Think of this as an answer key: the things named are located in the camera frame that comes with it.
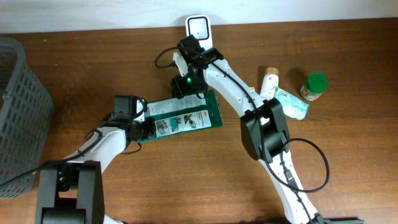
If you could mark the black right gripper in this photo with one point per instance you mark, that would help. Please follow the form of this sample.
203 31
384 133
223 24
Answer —
176 88

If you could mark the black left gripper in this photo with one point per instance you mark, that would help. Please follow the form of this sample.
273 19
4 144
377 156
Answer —
151 129

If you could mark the green gloves package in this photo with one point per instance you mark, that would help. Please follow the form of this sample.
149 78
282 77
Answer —
188 114

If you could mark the white cosmetic tube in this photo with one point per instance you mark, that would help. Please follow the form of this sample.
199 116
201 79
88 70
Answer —
270 83

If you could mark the teal wet wipes pack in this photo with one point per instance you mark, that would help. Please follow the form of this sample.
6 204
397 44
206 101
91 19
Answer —
292 106

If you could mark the green lid jar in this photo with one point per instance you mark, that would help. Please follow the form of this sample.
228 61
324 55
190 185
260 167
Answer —
315 85

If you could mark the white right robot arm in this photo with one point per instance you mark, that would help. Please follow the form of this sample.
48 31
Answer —
264 130

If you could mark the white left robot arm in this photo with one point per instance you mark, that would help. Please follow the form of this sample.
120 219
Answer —
71 189

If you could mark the white barcode scanner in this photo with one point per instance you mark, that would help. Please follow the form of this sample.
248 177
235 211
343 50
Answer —
200 27

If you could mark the dark grey plastic basket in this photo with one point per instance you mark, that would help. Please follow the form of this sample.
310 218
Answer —
26 112

